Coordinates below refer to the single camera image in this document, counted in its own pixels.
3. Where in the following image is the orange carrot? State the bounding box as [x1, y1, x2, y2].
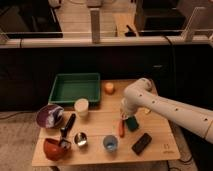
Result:
[118, 119, 125, 138]

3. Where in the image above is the teal sponge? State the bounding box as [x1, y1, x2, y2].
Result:
[125, 116, 139, 132]

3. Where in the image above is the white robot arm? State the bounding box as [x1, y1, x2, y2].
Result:
[121, 78, 213, 144]

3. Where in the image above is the white cup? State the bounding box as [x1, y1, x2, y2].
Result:
[74, 98, 89, 117]

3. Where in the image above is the blue cup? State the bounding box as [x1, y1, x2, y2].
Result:
[103, 135, 118, 152]

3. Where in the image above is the small metal cup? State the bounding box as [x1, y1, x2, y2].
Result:
[74, 132, 87, 147]

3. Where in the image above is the green plastic tray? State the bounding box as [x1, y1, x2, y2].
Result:
[48, 73, 101, 106]

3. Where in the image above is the yellow banana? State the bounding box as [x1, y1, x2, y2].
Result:
[144, 108, 151, 114]

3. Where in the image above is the black tool on bench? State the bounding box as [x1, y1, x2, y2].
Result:
[125, 25, 136, 37]

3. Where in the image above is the purple white bowl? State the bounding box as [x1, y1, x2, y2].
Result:
[36, 104, 64, 128]

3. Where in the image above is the black rectangular block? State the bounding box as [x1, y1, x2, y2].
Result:
[132, 133, 152, 155]

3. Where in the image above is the red bowl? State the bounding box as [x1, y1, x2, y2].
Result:
[43, 138, 71, 161]

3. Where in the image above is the black box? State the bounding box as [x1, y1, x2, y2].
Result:
[134, 0, 185, 36]

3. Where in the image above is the black monitor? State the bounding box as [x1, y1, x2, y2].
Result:
[0, 0, 63, 39]

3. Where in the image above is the black handled scoop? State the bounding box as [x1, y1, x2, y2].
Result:
[59, 113, 76, 148]

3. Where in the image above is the white upright post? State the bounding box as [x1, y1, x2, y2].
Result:
[90, 8, 100, 43]

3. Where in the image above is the white angled bracket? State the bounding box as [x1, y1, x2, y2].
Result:
[181, 7, 205, 42]

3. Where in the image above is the white horizontal rail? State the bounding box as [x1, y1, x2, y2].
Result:
[0, 35, 213, 49]

